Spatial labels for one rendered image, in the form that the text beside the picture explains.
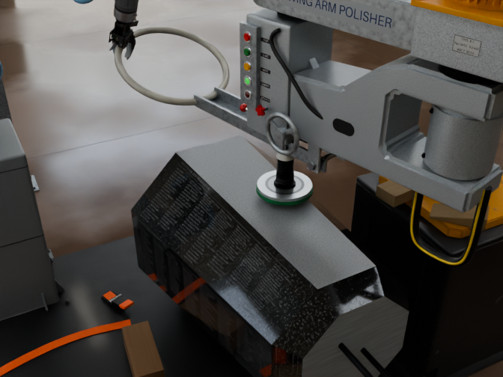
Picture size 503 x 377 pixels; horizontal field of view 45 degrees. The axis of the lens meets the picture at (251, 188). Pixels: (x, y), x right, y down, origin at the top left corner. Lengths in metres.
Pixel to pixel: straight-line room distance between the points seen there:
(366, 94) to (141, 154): 2.75
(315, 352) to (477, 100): 0.93
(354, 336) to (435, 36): 1.00
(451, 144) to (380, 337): 0.79
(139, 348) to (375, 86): 1.54
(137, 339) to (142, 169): 1.68
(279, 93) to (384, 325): 0.86
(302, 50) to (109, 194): 2.23
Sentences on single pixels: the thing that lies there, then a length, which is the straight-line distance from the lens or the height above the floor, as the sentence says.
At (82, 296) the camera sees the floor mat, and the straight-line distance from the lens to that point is 3.19.
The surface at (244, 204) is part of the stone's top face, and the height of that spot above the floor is 0.80.
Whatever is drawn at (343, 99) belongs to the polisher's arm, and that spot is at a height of 1.35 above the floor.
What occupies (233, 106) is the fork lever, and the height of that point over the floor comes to 1.06.
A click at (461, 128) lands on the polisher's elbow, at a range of 1.68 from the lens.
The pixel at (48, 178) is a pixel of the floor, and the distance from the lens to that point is 4.22.
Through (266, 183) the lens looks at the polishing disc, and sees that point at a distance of 2.34.
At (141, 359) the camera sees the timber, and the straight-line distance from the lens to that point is 2.68.
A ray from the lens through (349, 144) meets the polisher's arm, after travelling 1.90.
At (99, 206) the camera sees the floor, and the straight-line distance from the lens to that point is 3.85.
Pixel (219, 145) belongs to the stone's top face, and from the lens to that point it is 2.72.
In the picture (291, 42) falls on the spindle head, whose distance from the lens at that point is 1.94.
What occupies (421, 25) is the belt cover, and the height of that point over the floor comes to 1.63.
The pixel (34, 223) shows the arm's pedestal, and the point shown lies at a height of 0.50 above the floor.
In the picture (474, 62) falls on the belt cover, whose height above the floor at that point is 1.58.
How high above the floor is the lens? 2.11
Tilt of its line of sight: 33 degrees down
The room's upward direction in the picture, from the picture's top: straight up
